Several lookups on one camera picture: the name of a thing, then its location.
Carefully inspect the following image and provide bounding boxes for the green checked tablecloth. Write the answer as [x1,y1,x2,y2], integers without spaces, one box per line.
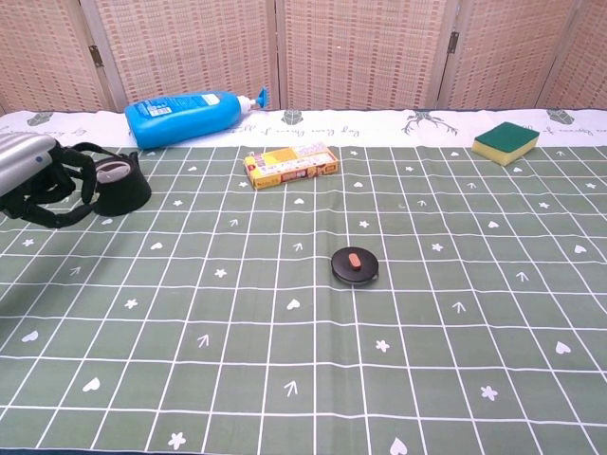
[0,108,607,455]

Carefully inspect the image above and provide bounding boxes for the green yellow sponge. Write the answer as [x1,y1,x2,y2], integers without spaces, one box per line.
[471,121,542,168]

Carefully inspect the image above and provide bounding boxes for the blue detergent pump bottle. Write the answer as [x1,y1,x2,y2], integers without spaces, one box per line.
[123,85,270,151]

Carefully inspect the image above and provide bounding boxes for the woven bamboo folding screen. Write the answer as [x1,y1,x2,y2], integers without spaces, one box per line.
[0,0,607,115]

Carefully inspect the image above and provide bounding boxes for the black lid with orange knob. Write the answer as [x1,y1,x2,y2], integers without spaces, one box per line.
[330,246,380,287]

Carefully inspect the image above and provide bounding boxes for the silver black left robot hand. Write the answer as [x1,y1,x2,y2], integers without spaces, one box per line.
[0,132,99,229]

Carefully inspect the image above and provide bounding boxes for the black cast iron teapot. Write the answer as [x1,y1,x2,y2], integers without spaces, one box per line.
[70,141,153,217]

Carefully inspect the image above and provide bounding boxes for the yellow cardboard box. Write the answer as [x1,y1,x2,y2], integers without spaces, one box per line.
[243,145,340,191]

